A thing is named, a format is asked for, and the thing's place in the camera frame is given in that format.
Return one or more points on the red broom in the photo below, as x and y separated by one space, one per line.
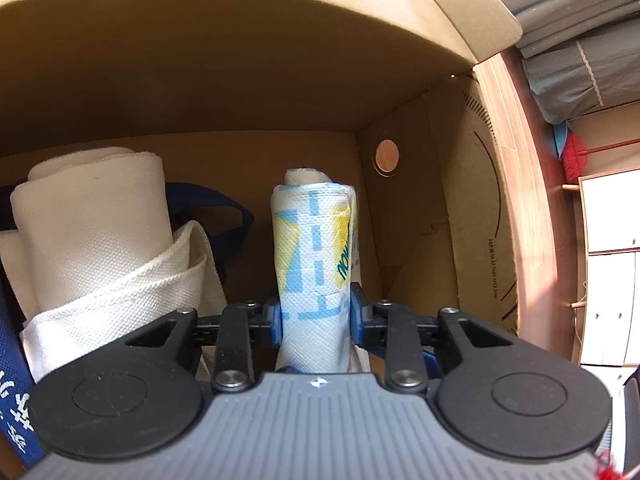
576 160

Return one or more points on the grey curtain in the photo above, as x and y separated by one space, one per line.
575 75

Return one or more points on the navy blue cloth bag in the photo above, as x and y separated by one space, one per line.
15 385

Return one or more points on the reddish wooden board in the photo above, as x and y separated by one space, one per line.
535 210

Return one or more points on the white cabinet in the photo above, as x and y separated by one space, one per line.
610 285

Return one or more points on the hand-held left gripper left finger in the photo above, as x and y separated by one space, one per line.
273 325

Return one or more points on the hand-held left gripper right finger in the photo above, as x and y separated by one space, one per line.
356 312

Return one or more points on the rolled white cloth bag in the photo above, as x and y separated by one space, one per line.
90 220

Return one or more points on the brown cardboard box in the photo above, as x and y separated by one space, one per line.
200 85

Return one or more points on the blue plastic item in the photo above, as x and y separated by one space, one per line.
560 137

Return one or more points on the white cartoon printed shopping bag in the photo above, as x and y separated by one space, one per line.
315 260

